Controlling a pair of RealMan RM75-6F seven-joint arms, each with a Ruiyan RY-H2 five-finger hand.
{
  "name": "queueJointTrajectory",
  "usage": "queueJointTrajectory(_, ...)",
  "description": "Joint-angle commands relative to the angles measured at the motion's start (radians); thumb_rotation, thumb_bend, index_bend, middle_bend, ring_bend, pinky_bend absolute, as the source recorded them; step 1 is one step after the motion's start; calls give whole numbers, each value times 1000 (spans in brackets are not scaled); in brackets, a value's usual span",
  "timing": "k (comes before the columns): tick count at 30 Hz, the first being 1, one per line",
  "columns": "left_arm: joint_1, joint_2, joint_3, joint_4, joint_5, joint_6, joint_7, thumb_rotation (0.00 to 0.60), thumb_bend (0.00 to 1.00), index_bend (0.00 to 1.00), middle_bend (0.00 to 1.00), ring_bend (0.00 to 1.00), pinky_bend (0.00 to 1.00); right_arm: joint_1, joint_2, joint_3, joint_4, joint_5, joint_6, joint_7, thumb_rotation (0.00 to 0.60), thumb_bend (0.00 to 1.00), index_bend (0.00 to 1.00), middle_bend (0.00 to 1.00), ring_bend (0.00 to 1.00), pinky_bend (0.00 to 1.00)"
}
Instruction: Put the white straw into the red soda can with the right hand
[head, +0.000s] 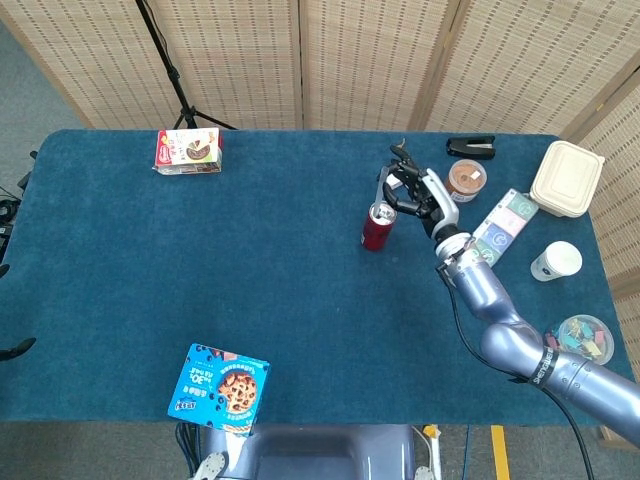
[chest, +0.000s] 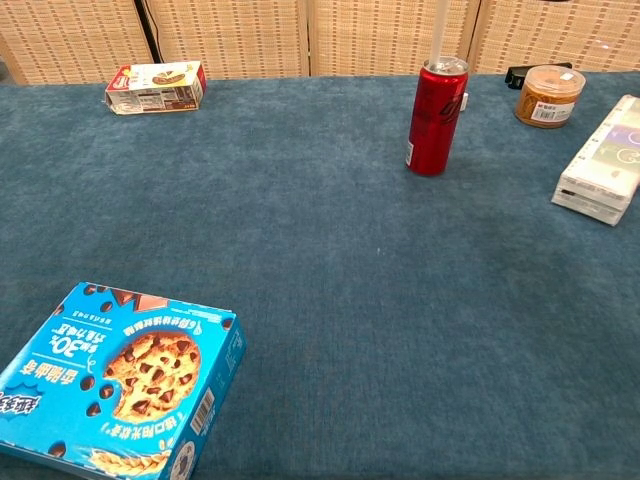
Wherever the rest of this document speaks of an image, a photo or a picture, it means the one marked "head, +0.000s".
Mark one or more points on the grey robot torso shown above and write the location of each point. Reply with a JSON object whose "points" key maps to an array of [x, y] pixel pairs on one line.
{"points": [[325, 450]]}

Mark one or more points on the blue cookie box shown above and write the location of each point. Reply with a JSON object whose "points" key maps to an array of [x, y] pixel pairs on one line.
{"points": [[225, 387]]}

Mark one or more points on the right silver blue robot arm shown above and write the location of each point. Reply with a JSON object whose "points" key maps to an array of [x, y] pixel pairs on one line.
{"points": [[480, 290]]}

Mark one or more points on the red white snack box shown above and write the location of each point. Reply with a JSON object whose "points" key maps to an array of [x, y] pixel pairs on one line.
{"points": [[187, 147]]}

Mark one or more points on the white paper cup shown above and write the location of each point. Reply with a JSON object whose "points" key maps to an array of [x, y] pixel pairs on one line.
{"points": [[560, 260]]}

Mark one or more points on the blue table cloth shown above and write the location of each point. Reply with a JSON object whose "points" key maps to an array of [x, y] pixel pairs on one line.
{"points": [[200, 260]]}

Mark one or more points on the black stapler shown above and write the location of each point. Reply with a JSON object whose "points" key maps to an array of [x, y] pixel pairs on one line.
{"points": [[470, 146]]}

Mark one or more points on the clear jar brown contents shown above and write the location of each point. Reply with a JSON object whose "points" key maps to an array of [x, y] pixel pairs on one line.
{"points": [[467, 180]]}

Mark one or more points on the beige takeout container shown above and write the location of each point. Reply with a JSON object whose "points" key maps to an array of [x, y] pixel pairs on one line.
{"points": [[567, 177]]}

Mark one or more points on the black tripod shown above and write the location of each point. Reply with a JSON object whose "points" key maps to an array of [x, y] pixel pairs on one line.
{"points": [[172, 75]]}

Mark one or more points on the clear tub coloured clips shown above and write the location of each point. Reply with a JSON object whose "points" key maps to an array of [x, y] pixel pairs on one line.
{"points": [[590, 335]]}

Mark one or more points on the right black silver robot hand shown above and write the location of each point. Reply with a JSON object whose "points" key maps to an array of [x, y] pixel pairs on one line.
{"points": [[442, 200]]}

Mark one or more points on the yellow floor tape strip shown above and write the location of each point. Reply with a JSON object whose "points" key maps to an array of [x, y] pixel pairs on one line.
{"points": [[500, 452]]}

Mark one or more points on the red soda can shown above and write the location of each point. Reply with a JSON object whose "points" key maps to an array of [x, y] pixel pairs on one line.
{"points": [[376, 232]]}

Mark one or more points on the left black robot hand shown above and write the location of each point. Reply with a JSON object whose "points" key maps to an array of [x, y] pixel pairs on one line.
{"points": [[15, 348]]}

